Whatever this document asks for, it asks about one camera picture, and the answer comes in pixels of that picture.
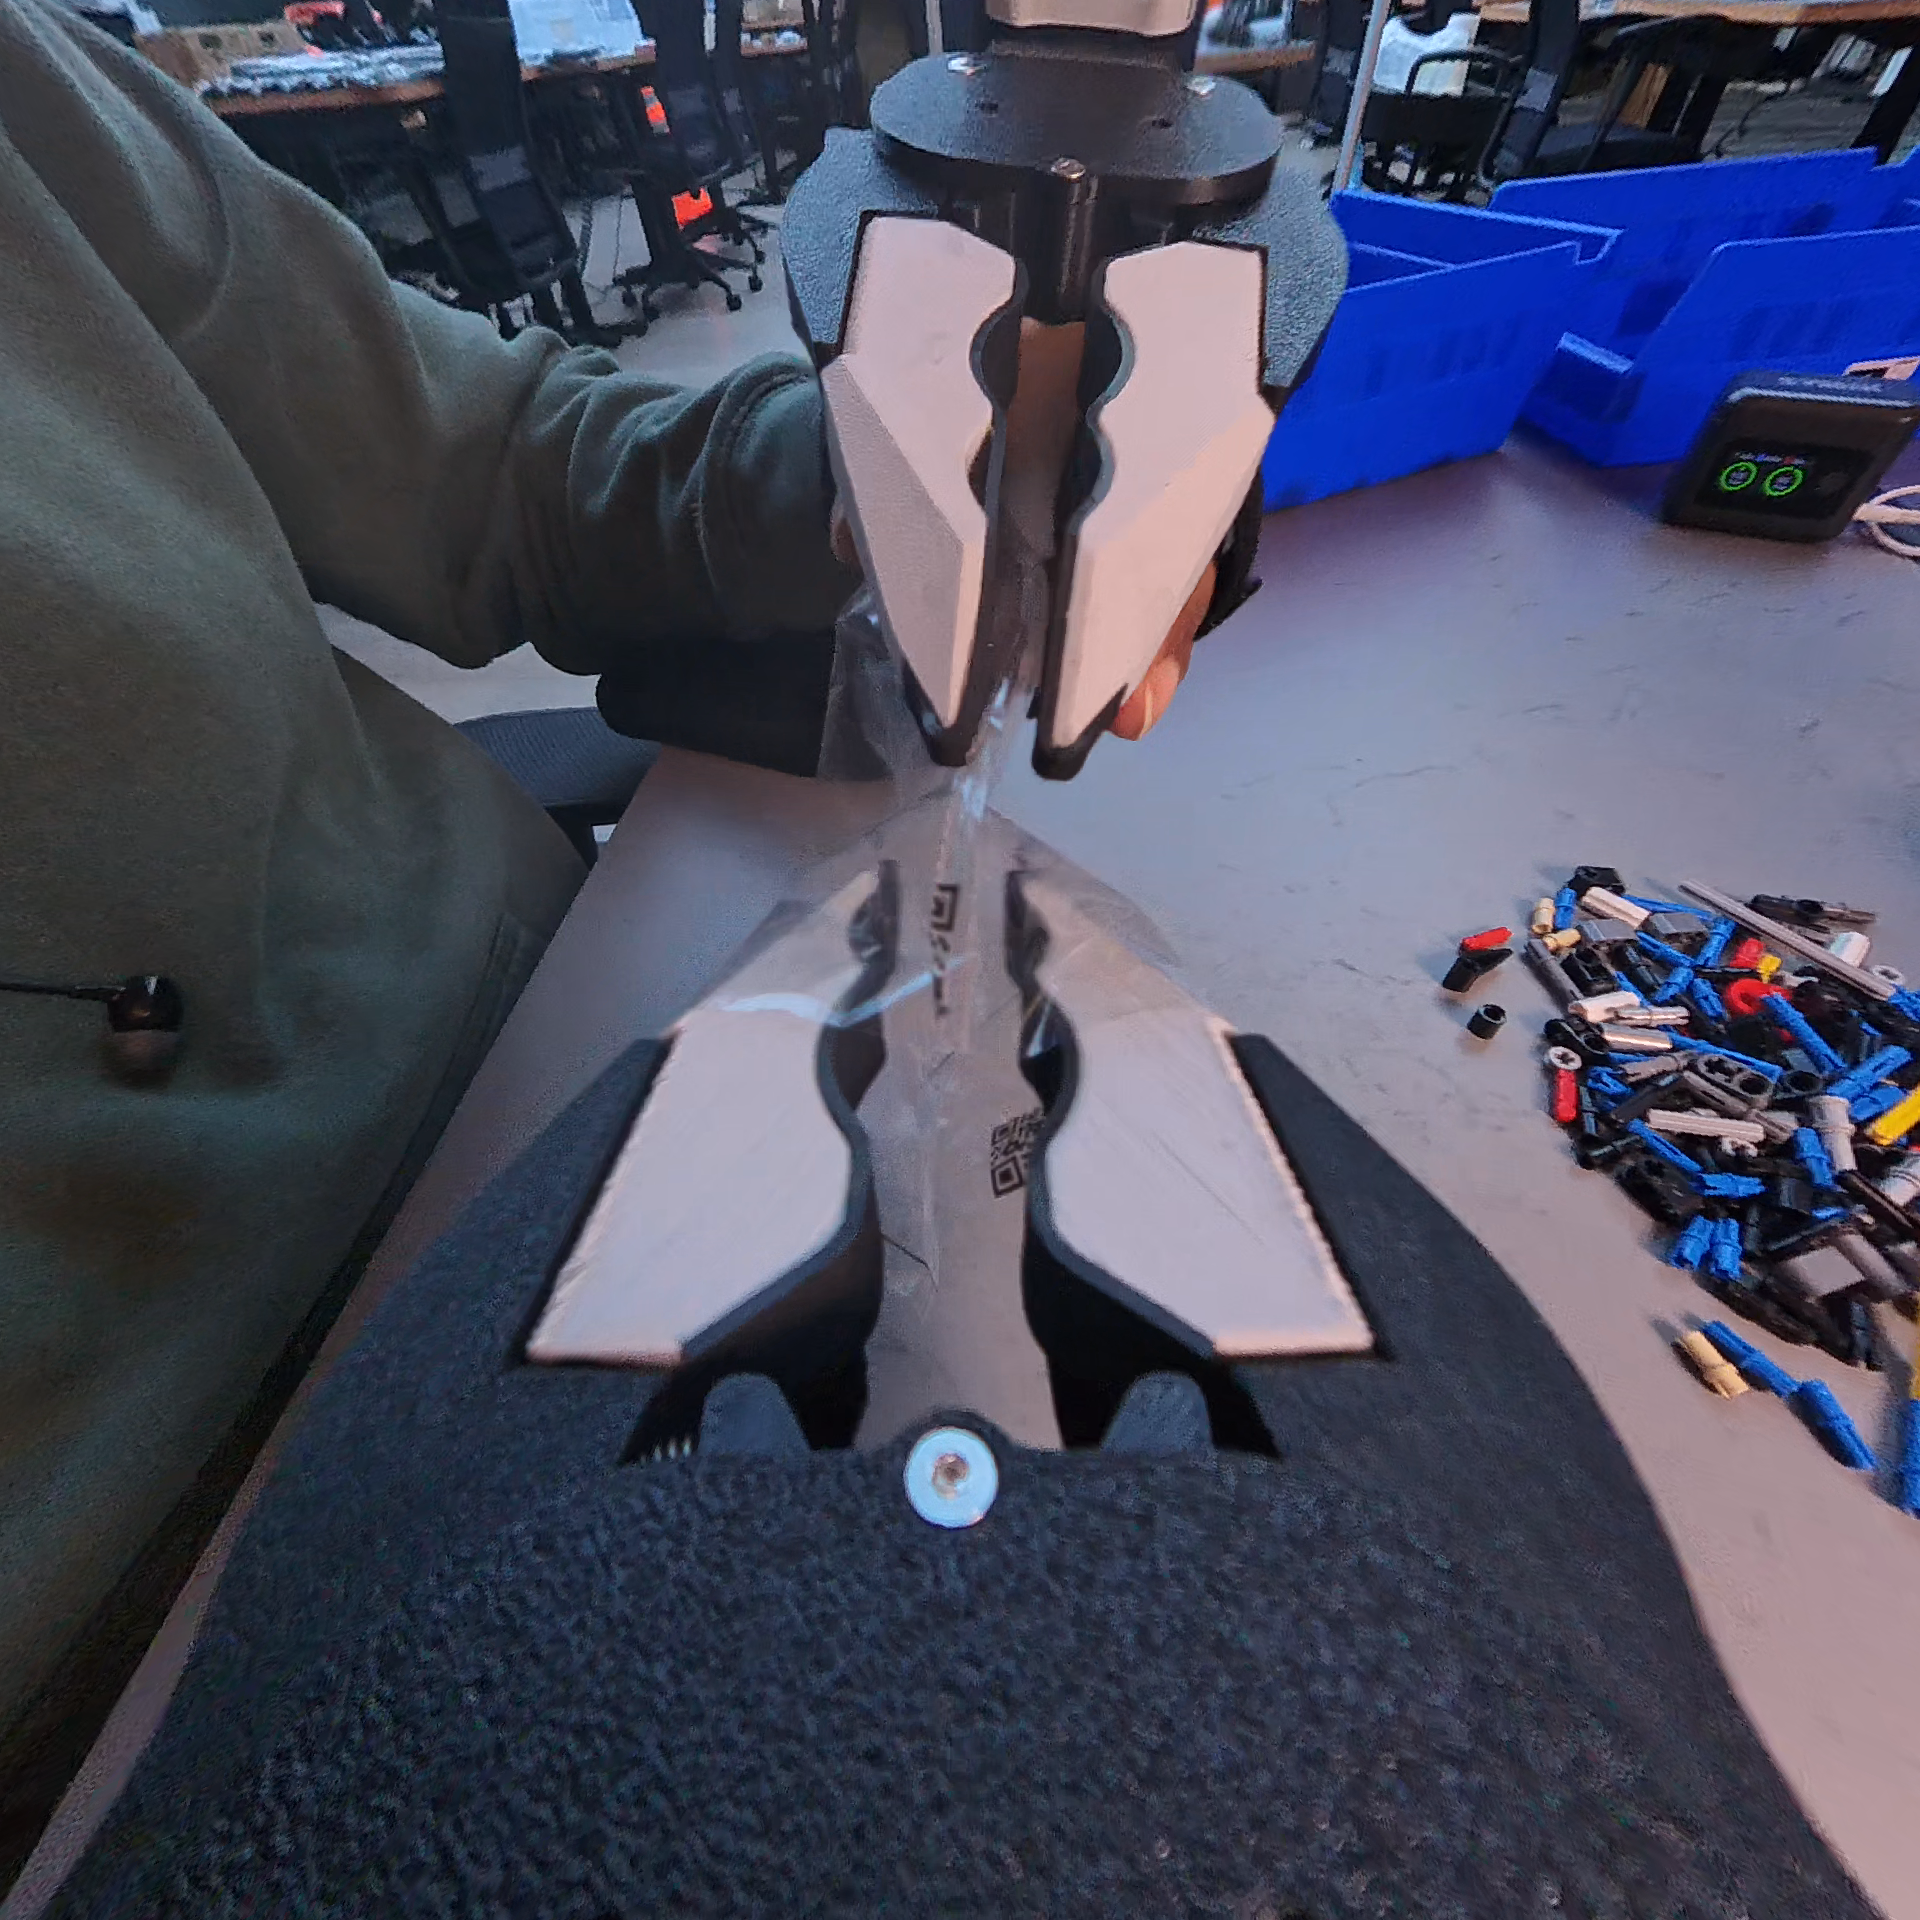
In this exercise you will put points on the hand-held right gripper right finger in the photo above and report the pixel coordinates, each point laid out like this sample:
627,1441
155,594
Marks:
1186,1185

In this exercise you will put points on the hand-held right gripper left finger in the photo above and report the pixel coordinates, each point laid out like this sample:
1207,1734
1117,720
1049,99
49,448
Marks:
706,1201

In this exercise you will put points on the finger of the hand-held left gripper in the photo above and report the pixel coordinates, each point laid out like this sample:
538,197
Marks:
1171,422
918,422

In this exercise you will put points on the clear plastic bag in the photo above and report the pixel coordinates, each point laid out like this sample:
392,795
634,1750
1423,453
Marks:
955,827

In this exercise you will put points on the pile of small toy parts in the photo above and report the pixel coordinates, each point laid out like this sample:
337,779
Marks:
1741,1081

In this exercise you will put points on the grey desk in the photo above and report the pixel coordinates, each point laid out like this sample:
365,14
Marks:
1441,780

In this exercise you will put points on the person's left hand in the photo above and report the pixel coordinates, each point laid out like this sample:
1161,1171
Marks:
1164,676

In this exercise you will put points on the black chair armrest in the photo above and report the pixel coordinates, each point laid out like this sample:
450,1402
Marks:
556,766

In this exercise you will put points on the black digital timer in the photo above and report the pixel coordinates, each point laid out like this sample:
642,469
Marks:
1787,450

